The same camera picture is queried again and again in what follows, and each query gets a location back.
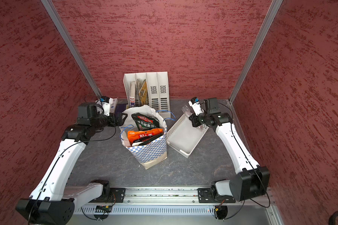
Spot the orange red condiment packet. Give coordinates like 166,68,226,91
127,128,163,144

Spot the black red condiment packet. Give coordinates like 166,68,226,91
131,113,160,131

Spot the checkered paper bag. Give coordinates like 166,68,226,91
120,105,176,170

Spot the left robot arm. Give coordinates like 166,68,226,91
16,101,128,225

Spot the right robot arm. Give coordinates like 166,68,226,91
189,97,270,202

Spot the dark blue book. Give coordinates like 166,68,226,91
115,103,128,117

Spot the white sketch book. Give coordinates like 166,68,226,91
110,98,118,113

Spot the white plastic basket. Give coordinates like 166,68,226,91
166,105,208,158

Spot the yellow comic book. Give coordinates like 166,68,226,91
136,79,149,106

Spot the white file organizer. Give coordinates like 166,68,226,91
123,71,172,119

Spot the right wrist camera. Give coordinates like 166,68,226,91
188,97,204,116

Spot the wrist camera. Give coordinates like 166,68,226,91
96,96,113,116
188,97,204,116

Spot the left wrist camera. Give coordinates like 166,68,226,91
96,96,113,116

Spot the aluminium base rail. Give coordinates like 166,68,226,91
64,186,275,206

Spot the left metal corner post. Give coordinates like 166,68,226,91
41,0,102,97

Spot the metal corner post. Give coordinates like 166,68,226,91
41,0,102,97
229,0,283,105

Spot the right metal corner post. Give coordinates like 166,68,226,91
229,0,283,105

